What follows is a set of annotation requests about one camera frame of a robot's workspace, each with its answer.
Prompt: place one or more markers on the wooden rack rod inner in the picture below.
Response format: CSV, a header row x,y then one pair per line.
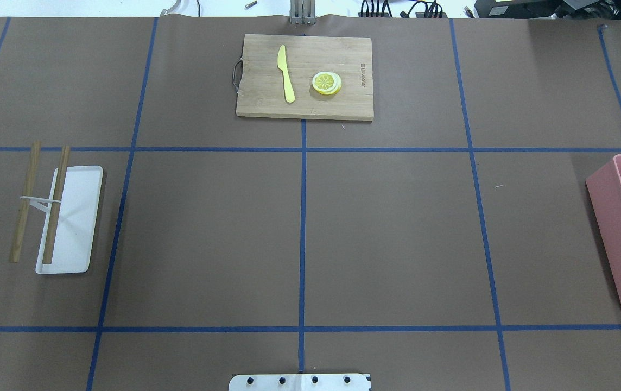
x,y
55,206

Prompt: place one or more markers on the black monitor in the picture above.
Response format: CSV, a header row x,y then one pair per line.
x,y
574,10

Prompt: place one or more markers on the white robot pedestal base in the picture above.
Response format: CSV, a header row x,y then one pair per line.
x,y
327,381

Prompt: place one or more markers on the bamboo cutting board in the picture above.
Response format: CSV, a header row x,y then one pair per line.
x,y
260,90

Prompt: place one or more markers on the white rack tray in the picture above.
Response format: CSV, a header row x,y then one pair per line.
x,y
78,214

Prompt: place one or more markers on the yellow lemon slice toy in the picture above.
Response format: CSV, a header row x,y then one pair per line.
x,y
327,83

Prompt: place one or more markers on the aluminium frame post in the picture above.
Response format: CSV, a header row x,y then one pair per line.
x,y
302,12

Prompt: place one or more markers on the yellow plastic knife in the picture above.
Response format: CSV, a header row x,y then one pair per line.
x,y
281,61

